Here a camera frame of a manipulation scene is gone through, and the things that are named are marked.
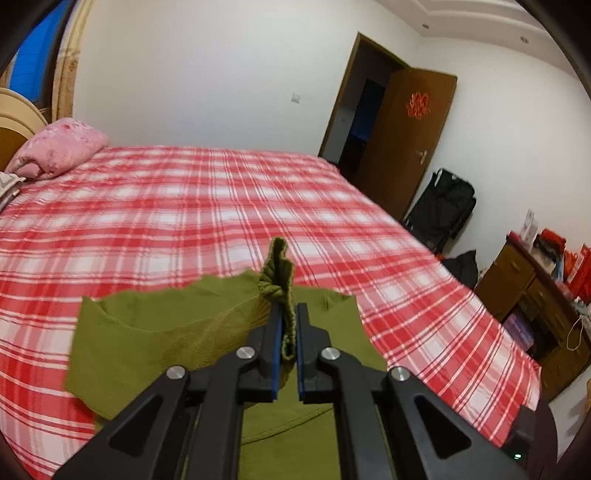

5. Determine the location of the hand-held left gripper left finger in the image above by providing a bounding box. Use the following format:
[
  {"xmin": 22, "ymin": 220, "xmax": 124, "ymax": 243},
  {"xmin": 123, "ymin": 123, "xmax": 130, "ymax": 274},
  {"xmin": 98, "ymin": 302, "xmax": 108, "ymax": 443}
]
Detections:
[{"xmin": 53, "ymin": 302, "xmax": 283, "ymax": 480}]

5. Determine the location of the brown door frame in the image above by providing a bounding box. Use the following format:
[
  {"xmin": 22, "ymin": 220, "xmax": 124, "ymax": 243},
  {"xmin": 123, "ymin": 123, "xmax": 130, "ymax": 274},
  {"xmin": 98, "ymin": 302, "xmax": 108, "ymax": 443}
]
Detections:
[{"xmin": 318, "ymin": 32, "xmax": 411, "ymax": 171}]

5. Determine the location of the green striped knit sweater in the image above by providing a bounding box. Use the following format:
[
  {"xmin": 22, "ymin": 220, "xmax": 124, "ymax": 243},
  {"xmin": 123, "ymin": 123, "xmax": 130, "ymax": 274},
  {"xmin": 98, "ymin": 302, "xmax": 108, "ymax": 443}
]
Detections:
[{"xmin": 65, "ymin": 237, "xmax": 389, "ymax": 480}]

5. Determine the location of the red paper door decoration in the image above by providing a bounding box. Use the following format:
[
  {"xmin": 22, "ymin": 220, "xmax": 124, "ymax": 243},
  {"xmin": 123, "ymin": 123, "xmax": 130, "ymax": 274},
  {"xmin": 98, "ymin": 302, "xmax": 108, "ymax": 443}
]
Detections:
[{"xmin": 406, "ymin": 92, "xmax": 430, "ymax": 120}]

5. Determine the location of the bed with red plaid sheet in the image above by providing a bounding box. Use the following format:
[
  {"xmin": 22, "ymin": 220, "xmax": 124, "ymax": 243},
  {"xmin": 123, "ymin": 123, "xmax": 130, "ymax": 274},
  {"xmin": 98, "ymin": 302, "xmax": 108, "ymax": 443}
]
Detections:
[{"xmin": 0, "ymin": 145, "xmax": 543, "ymax": 480}]

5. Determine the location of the grey patterned pillow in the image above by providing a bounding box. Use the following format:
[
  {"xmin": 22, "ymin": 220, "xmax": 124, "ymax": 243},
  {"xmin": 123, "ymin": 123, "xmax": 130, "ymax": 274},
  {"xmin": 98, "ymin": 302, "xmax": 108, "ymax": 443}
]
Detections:
[{"xmin": 0, "ymin": 171, "xmax": 26, "ymax": 210}]

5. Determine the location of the beige floral curtain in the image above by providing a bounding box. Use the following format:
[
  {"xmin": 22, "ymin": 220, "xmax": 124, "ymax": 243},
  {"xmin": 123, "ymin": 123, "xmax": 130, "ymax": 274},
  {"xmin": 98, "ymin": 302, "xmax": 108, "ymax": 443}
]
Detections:
[{"xmin": 51, "ymin": 0, "xmax": 95, "ymax": 121}]

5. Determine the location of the window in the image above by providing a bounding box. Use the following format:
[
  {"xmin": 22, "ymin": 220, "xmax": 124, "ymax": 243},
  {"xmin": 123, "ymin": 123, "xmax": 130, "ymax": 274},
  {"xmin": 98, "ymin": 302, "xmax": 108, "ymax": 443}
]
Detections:
[{"xmin": 9, "ymin": 9, "xmax": 70, "ymax": 104}]

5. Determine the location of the brown wooden desk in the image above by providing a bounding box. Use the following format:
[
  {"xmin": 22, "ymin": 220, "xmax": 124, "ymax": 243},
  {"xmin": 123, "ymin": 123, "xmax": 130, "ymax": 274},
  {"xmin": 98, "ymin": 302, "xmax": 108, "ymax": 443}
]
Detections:
[{"xmin": 475, "ymin": 233, "xmax": 591, "ymax": 400}]

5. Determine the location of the white card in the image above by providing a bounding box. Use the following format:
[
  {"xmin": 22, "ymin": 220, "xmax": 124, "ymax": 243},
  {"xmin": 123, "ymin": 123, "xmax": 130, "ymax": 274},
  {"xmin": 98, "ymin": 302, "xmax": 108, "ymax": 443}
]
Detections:
[{"xmin": 522, "ymin": 209, "xmax": 540, "ymax": 244}]

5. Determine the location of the pink folded quilt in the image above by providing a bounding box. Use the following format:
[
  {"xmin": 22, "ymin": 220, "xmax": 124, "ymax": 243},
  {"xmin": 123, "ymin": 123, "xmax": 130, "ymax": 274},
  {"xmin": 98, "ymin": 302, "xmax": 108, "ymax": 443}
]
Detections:
[{"xmin": 4, "ymin": 117, "xmax": 110, "ymax": 181}]

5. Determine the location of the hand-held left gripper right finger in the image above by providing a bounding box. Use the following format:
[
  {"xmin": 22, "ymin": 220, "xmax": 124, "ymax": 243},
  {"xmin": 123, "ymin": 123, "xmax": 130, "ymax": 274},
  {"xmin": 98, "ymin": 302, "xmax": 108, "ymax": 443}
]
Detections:
[{"xmin": 297, "ymin": 302, "xmax": 532, "ymax": 480}]

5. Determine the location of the red paper bag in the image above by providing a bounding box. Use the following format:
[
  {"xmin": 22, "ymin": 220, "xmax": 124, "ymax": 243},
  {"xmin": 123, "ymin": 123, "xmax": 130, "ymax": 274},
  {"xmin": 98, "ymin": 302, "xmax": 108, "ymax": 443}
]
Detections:
[{"xmin": 564, "ymin": 246, "xmax": 591, "ymax": 303}]

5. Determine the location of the black bag by wall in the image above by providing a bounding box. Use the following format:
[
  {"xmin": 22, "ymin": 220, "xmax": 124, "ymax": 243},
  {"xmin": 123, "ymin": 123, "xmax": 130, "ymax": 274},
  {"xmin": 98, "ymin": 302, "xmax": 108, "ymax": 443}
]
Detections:
[{"xmin": 402, "ymin": 168, "xmax": 477, "ymax": 254}]

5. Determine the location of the brown wooden door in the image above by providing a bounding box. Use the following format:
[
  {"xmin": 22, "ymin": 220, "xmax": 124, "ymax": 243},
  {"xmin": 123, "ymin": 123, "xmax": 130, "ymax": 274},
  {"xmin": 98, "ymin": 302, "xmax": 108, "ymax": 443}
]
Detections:
[{"xmin": 361, "ymin": 68, "xmax": 458, "ymax": 221}]

